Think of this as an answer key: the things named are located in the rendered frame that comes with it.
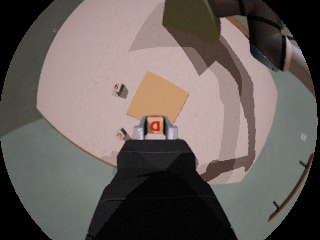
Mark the tan flat mat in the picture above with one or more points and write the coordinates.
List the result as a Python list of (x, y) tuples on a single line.
[(157, 96)]

